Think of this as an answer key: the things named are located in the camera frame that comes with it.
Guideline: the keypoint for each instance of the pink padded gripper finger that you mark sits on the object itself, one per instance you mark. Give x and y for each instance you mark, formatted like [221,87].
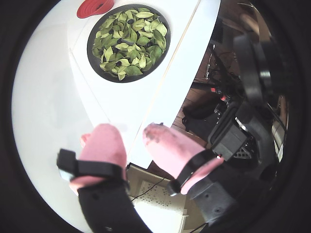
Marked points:
[104,145]
[170,150]

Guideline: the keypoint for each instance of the dark grey bowl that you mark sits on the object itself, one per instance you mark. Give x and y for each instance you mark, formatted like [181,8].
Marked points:
[96,65]

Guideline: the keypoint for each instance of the red collapsible cup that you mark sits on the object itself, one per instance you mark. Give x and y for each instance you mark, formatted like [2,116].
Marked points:
[85,11]

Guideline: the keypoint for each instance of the black fabric bag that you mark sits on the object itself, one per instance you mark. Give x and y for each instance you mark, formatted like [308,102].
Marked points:
[199,114]

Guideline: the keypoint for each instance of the white perforated panel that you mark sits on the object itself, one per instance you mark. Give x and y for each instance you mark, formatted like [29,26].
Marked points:
[158,199]

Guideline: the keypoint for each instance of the green leaf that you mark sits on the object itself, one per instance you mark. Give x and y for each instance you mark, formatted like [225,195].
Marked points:
[144,14]
[133,70]

